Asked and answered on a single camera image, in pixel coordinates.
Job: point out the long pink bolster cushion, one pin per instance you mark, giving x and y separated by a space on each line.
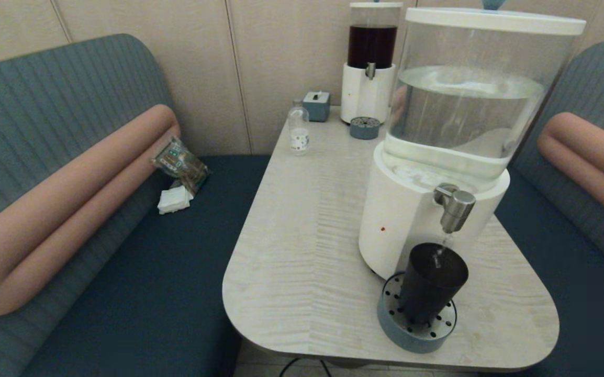
71 193

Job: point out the small dark tea dispenser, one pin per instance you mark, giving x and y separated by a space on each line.
365 94

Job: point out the large blue drip tray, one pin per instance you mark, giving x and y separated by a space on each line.
391 327

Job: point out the silver water dispenser tap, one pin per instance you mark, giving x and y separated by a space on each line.
456 207

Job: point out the small blue drip tray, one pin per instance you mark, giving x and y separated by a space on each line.
365 130

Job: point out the small clear bottle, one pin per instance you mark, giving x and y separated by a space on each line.
299 136

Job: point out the empty teal bench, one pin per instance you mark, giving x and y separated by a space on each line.
569 293

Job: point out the large white water dispenser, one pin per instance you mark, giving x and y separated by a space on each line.
412 220

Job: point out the small blue tissue box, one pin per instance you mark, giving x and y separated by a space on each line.
316 107

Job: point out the black plastic cup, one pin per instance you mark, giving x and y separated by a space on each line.
427 288

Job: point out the clear snack packet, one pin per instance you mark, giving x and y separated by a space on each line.
179 163

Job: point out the white folded napkins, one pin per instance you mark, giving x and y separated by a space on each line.
175 200

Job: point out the teal bench with snack packet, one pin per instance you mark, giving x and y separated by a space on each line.
124 293

